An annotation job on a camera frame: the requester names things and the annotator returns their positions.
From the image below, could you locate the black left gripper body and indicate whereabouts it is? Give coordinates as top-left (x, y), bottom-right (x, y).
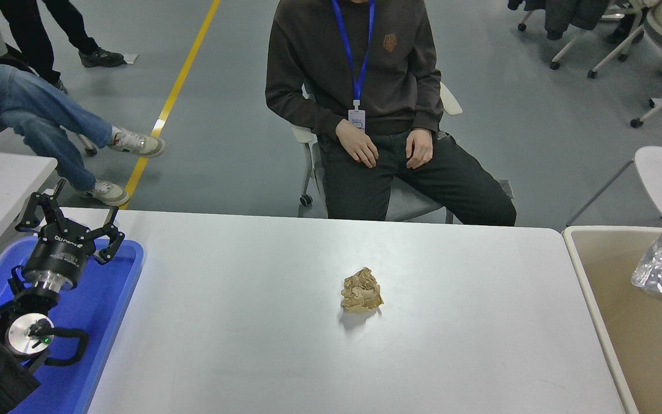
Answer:
top-left (22, 224), bottom-right (97, 283)

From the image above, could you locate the blue lanyard with badge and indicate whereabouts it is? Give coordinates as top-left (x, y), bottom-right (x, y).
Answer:
top-left (331, 0), bottom-right (376, 132)

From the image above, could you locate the person's right hand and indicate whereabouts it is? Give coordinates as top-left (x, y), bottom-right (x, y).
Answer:
top-left (335, 119), bottom-right (379, 168)

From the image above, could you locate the person's left hand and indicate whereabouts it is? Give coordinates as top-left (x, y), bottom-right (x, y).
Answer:
top-left (405, 129), bottom-right (434, 170)

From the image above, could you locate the blue plastic tray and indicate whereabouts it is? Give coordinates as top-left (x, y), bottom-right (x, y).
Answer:
top-left (0, 235), bottom-right (145, 414)

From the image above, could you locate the person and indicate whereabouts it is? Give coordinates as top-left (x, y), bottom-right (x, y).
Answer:
top-left (0, 0), bottom-right (166, 206)
top-left (265, 0), bottom-right (517, 227)
top-left (0, 0), bottom-right (125, 95)

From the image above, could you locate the crumpled tan paper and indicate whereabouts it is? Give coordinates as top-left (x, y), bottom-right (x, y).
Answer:
top-left (340, 267), bottom-right (384, 315)

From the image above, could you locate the white and grey office chair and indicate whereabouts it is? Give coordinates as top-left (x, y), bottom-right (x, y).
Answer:
top-left (292, 82), bottom-right (463, 224)

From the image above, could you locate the white-legged office chair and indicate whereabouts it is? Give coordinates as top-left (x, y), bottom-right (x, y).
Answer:
top-left (518, 0), bottom-right (625, 71)

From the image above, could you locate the large pale bin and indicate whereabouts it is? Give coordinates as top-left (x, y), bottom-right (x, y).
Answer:
top-left (561, 226), bottom-right (662, 414)

